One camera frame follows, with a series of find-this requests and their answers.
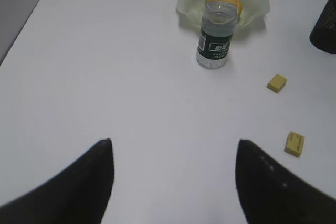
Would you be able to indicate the black mesh pen holder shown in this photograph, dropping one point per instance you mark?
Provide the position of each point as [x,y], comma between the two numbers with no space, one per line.
[323,33]

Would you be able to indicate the plain yellow eraser upper left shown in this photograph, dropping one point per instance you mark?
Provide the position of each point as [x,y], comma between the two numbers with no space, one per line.
[276,83]

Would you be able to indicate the yellow eraser with print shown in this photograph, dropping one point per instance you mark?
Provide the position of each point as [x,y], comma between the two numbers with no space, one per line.
[294,144]

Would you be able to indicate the clear water bottle green label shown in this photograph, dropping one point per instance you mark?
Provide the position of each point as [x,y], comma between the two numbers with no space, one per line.
[218,24]

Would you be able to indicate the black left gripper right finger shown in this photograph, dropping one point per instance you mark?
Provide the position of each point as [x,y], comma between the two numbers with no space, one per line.
[269,193]

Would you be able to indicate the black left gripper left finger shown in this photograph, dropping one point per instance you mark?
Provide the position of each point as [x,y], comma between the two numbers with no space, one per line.
[78,194]

